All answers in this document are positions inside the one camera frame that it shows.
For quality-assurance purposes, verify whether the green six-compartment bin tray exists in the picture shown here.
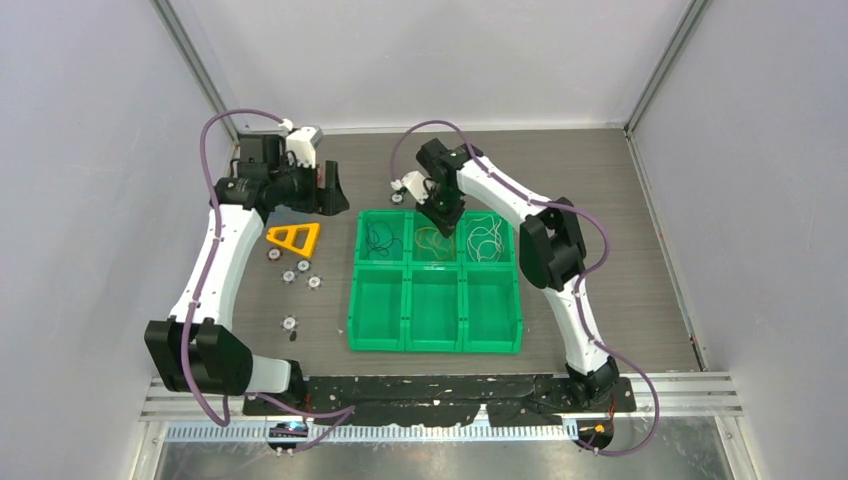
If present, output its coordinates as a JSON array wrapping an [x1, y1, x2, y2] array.
[[347, 210, 524, 354]]

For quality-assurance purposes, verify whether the poker chip right middle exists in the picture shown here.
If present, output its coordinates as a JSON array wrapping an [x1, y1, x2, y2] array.
[[307, 275, 323, 290]]

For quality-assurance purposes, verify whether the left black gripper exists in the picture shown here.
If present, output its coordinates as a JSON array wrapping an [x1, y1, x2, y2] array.
[[269, 156, 347, 216]]

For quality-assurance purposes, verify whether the red poker chip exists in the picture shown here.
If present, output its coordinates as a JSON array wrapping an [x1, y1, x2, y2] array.
[[267, 248, 283, 262]]

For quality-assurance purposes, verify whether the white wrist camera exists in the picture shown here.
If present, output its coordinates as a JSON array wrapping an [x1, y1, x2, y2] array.
[[278, 118, 324, 169], [390, 170, 430, 205]]

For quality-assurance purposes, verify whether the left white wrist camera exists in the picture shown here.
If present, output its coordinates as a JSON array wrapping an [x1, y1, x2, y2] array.
[[278, 118, 324, 169]]

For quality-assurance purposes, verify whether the poker chip left middle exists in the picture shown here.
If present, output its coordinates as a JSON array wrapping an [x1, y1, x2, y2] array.
[[281, 270, 298, 284]]

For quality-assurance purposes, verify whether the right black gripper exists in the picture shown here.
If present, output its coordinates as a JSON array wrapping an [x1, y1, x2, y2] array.
[[415, 186, 465, 239]]

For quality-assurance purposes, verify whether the poker chip lowest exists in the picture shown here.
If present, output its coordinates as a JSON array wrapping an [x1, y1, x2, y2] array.
[[280, 315, 298, 332]]

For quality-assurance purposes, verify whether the white thin cable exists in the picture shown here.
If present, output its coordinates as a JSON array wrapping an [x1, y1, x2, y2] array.
[[464, 215, 506, 263]]

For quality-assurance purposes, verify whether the yellow triangular plastic piece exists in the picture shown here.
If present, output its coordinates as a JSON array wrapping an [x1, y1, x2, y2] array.
[[266, 222, 321, 259]]

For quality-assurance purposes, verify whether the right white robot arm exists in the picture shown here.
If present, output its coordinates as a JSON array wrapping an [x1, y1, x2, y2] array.
[[401, 139, 620, 411]]

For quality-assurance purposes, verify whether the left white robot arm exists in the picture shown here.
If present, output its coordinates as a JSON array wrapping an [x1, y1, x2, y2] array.
[[144, 126, 349, 414]]

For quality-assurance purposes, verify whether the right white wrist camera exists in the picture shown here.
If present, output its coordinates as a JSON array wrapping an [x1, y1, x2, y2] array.
[[390, 170, 430, 205]]

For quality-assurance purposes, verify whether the yellow thin cable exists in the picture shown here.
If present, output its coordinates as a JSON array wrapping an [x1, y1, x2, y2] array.
[[411, 227, 458, 262]]

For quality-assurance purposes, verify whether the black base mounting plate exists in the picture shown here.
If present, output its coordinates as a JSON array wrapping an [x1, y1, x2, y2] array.
[[270, 374, 636, 427]]

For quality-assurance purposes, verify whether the aluminium front rail frame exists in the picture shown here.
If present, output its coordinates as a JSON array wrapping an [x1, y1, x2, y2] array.
[[130, 372, 764, 479]]

